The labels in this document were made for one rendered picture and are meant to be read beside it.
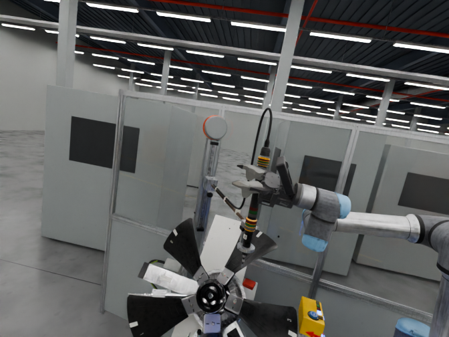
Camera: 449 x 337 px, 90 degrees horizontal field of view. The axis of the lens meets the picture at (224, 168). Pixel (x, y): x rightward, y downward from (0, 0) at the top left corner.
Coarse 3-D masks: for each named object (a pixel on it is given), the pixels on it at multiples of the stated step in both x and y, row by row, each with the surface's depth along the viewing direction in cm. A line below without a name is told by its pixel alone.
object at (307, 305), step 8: (304, 304) 116; (312, 304) 117; (320, 304) 118; (304, 312) 111; (304, 320) 108; (312, 320) 107; (320, 320) 108; (304, 328) 108; (312, 328) 107; (320, 328) 106
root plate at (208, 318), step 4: (204, 316) 89; (208, 316) 91; (212, 316) 92; (216, 316) 93; (204, 320) 89; (208, 320) 90; (212, 320) 91; (216, 320) 92; (204, 324) 88; (208, 324) 89; (216, 324) 92; (204, 328) 88; (208, 328) 89; (212, 328) 90; (216, 328) 91; (204, 332) 87; (208, 332) 88; (212, 332) 89; (216, 332) 90
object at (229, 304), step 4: (232, 296) 97; (236, 296) 97; (228, 300) 94; (232, 300) 94; (240, 300) 96; (228, 304) 92; (232, 304) 92; (236, 304) 93; (240, 304) 94; (228, 308) 90; (232, 308) 90; (236, 308) 91; (240, 308) 92; (236, 312) 89
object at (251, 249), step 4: (244, 220) 92; (244, 224) 90; (240, 228) 91; (244, 228) 89; (244, 232) 90; (240, 240) 91; (240, 244) 89; (252, 244) 91; (240, 248) 87; (244, 248) 87; (248, 248) 87; (252, 248) 88; (244, 252) 86; (248, 252) 86; (252, 252) 87
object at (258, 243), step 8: (256, 232) 110; (256, 240) 106; (264, 240) 104; (272, 240) 102; (256, 248) 102; (264, 248) 100; (272, 248) 99; (232, 256) 107; (240, 256) 102; (248, 256) 100; (256, 256) 98; (232, 264) 102; (240, 264) 98; (248, 264) 97
